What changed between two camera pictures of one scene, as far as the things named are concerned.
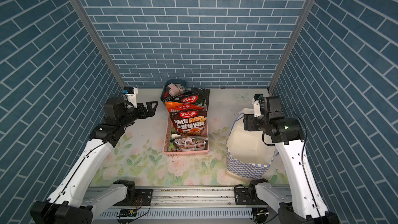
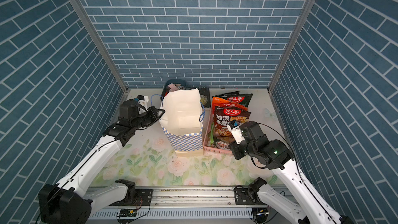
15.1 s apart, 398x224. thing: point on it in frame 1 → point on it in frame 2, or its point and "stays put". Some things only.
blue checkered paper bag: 247,156 → 181,114
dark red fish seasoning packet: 189,122 → 223,116
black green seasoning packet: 196,96 → 242,99
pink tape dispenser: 173,91 stays put
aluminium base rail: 185,197 stays put
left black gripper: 150,112 → 152,111
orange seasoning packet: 172,107 → 220,102
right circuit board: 260,214 stays put
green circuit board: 128,212 stays put
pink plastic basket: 166,139 → 208,149
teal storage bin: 169,82 stays put
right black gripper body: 252,122 → 239,149
